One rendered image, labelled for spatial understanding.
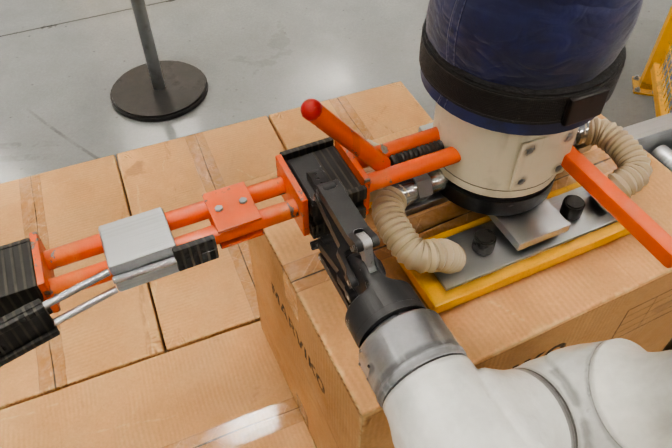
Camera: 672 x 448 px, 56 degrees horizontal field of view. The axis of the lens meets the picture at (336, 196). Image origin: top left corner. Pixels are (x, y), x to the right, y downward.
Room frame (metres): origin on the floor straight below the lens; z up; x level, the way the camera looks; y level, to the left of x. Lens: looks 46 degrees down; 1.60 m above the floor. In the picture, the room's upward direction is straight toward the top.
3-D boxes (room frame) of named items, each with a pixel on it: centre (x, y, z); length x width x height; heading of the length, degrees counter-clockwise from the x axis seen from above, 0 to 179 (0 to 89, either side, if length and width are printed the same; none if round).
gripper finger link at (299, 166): (0.50, 0.03, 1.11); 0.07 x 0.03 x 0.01; 25
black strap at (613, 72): (0.62, -0.21, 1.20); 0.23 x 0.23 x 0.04
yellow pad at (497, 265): (0.53, -0.25, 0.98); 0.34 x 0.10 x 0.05; 115
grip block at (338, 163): (0.52, 0.02, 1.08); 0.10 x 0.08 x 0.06; 25
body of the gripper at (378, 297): (0.36, -0.04, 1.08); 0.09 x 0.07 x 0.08; 25
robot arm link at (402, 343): (0.29, -0.07, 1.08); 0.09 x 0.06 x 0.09; 115
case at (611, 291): (0.61, -0.21, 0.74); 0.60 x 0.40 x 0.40; 116
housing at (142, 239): (0.43, 0.21, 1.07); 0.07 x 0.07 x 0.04; 25
